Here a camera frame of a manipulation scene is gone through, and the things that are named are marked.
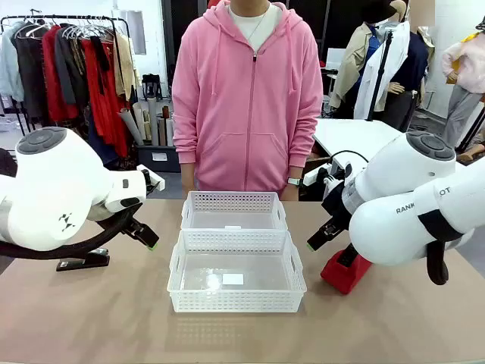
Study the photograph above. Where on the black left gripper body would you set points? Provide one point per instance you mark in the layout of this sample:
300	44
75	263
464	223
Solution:
135	224

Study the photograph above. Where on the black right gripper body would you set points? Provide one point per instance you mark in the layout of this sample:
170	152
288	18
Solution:
337	206

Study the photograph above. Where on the red CAMPUS zip pouch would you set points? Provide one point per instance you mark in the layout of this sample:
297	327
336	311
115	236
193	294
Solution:
341	277

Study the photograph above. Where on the black stapler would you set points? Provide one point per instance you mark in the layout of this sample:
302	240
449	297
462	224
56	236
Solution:
85	259

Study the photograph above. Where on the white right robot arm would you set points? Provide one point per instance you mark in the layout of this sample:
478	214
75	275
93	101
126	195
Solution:
398	197

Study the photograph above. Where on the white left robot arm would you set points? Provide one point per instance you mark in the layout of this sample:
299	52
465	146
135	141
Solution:
45	182

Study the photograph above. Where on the person's left forearm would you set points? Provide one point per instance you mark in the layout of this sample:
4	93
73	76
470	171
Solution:
305	148

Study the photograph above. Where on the person's right forearm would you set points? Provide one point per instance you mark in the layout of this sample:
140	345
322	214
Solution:
185	140

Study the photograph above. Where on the person's left hand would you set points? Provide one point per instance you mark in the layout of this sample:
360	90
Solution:
291	192

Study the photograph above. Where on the person's right hand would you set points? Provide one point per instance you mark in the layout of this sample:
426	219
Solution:
188	178

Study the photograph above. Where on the silver wristwatch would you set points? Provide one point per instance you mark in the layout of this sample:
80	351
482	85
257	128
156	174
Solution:
295	181

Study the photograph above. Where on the grey storage box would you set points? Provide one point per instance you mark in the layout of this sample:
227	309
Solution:
159	157

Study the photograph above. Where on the white work table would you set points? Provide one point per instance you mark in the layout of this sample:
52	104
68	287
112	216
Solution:
352	136

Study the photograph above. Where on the blue denim garment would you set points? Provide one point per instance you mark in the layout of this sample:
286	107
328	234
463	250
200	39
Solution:
100	148

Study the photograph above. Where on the white perforated plastic basket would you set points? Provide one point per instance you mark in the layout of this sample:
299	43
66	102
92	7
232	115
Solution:
235	203
235	301

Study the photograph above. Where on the grey paper roll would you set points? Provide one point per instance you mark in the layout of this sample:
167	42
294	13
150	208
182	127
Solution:
129	125

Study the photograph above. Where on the brown paper roll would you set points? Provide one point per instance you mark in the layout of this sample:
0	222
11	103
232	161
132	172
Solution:
166	125

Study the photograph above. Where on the tall pale paper roll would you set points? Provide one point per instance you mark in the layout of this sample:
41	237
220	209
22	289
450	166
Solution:
153	121

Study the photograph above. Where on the cream paper roll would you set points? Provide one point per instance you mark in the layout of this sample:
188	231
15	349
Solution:
138	117

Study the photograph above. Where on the red hanging dress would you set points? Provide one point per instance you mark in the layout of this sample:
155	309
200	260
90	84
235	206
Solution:
108	106

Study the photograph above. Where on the beige trench coat mannequin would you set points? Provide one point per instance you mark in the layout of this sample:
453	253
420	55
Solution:
350	72

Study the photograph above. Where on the black tripod pole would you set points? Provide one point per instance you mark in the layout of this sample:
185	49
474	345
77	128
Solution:
380	76

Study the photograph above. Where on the black draped cloth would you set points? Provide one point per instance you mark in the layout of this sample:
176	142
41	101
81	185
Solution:
7	163

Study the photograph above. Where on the person in pink hoodie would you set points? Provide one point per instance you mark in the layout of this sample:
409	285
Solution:
227	113

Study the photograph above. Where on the beige hanging garment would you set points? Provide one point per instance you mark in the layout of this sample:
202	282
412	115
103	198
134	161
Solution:
123	68

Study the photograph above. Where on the white lab coat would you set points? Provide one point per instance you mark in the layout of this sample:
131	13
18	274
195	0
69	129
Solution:
396	57

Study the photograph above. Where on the red hanging jacket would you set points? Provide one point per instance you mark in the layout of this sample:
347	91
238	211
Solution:
53	83

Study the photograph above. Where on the grey hanging jacket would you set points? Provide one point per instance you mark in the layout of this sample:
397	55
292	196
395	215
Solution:
66	68

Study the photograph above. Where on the black hanging scarf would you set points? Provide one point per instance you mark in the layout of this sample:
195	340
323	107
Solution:
99	57

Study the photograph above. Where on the dark grey hanging coat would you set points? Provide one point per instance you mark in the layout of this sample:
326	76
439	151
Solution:
32	76

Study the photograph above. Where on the pink hoodie mannequin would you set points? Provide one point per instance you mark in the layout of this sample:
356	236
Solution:
466	68

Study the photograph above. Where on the black hat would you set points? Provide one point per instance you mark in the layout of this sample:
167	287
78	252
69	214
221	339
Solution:
375	11

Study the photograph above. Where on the white t-shirt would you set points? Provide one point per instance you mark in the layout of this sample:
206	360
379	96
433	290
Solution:
255	22

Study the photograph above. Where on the light blue hanging garment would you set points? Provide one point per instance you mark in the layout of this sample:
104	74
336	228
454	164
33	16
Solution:
9	64

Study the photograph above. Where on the black metal clothes rack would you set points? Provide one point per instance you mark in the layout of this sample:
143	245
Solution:
68	17

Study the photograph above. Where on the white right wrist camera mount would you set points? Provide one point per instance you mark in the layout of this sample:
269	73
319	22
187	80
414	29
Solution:
312	177

